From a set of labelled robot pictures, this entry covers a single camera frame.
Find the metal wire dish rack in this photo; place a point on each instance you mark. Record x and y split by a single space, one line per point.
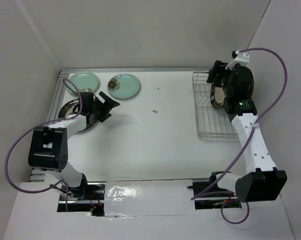
211 124

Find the mint green flower plate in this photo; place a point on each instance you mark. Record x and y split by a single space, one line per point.
85 81

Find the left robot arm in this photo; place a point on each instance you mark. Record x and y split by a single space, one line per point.
49 144

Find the dark teal blossom plate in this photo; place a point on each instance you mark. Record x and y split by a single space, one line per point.
251 86

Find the light blue flower plate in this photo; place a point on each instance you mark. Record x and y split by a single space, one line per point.
124 86

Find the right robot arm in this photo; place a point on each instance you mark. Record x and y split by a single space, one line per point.
263 181

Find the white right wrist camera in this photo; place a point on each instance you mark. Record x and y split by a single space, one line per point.
238 59

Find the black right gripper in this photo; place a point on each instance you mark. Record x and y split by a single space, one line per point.
216 72

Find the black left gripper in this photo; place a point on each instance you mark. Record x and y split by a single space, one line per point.
109 104

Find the brown striped rim plate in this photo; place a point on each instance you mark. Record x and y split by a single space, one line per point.
71 108
217 97

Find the silver foil sheet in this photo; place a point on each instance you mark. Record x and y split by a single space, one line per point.
148 198

